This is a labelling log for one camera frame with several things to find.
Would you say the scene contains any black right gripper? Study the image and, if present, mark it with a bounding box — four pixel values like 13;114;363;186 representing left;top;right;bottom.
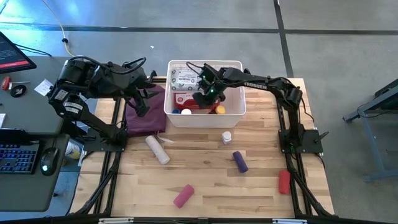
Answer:
192;63;226;110

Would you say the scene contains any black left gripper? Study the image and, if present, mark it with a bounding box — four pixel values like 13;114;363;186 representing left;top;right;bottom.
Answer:
124;77;157;118

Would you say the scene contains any red first aid kit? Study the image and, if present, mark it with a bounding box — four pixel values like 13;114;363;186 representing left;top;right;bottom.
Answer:
173;91;223;114

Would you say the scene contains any grey patterned wipes pack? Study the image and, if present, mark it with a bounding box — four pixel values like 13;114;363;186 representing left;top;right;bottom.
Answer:
170;68;202;93

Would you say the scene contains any beige bandage roll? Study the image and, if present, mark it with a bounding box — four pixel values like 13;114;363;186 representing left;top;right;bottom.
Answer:
145;135;171;166

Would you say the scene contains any purple bandage roll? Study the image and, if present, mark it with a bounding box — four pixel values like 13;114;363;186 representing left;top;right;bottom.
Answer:
232;151;249;174

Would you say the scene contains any pink bandage roll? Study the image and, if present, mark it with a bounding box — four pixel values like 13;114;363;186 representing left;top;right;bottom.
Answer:
173;184;195;209

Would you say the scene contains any red bandage roll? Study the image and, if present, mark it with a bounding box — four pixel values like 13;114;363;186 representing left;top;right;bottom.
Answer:
278;169;291;195

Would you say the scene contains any white plastic basket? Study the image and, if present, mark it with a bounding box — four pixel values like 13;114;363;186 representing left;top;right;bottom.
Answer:
164;60;247;128

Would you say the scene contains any maroon cloth pouch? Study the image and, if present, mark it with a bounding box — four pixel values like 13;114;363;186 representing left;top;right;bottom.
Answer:
125;85;168;136

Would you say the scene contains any yellow labelled can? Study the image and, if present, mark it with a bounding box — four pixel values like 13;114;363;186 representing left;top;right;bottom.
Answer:
64;141;82;160

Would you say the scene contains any white paper note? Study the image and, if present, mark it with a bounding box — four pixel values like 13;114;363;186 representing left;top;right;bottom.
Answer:
34;78;53;97

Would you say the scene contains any black computer mouse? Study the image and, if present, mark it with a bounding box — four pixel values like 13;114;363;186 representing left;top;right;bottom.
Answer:
39;147;60;177

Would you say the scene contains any black round disc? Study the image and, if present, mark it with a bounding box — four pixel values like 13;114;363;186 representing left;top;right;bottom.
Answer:
9;84;27;98

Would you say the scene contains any black smartphone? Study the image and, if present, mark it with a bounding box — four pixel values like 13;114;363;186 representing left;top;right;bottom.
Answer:
0;128;27;146

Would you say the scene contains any black computer monitor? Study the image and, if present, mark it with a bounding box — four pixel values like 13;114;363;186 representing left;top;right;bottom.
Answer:
0;30;37;75

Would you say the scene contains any backlit black keyboard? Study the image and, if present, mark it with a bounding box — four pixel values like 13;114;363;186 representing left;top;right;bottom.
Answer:
0;143;40;174

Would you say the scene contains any blue metal cart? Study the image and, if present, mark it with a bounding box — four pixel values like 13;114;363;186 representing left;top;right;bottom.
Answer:
343;79;398;183

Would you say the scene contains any white fabric strap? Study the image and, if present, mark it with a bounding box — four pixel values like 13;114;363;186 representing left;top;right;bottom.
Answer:
156;133;177;144

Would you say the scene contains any yellow cable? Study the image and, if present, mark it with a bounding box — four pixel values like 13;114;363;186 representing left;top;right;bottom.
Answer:
40;0;75;58

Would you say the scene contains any black metal table frame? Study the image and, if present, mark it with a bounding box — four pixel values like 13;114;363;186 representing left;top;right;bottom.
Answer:
70;77;335;218

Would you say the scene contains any black monitor cable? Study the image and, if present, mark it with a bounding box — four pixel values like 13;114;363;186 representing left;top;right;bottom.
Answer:
12;43;52;57

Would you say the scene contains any silver metal bracket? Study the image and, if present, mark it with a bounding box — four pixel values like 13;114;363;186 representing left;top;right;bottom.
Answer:
272;218;308;224
98;217;134;224

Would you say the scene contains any red-handled tool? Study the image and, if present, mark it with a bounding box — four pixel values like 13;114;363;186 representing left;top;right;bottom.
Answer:
0;76;31;91

